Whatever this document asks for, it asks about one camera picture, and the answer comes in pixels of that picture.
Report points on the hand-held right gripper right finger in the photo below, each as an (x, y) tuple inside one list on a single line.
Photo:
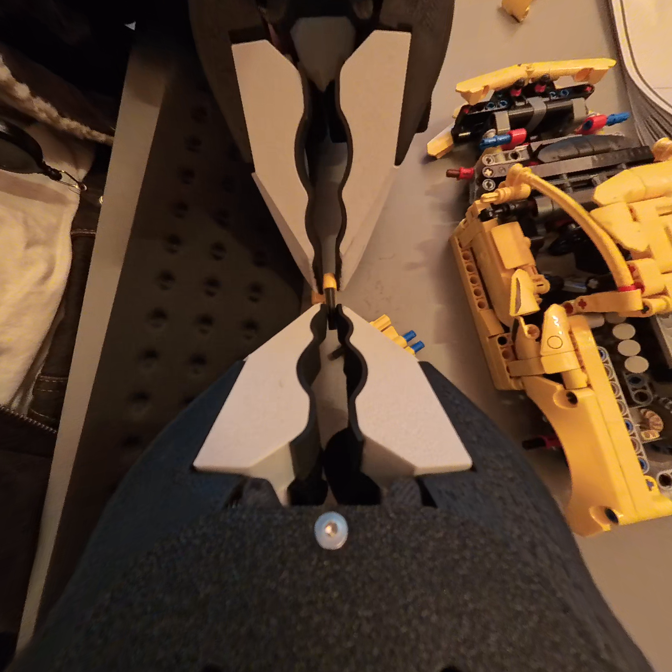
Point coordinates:
[(414, 414)]

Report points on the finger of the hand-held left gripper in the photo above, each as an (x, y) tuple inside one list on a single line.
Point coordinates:
[(378, 131), (267, 131)]

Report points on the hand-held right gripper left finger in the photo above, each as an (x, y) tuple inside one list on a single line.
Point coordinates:
[(257, 414)]

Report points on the yellow brick with blue pins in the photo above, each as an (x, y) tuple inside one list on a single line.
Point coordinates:
[(391, 328)]

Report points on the yellow toy brick car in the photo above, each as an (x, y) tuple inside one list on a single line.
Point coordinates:
[(551, 367)]

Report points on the yellow connector brick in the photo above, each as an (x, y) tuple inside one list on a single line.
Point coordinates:
[(330, 281)]

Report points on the grey desk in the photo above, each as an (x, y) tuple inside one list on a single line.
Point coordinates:
[(409, 262)]

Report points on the dark perforated panel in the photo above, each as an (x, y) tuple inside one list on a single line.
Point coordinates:
[(183, 315)]

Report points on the loose yellow brick panels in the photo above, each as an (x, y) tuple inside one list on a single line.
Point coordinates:
[(517, 8)]

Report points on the white shirt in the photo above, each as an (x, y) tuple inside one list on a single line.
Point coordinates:
[(31, 236)]

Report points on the white instruction booklet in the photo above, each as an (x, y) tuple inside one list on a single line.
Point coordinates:
[(645, 52)]

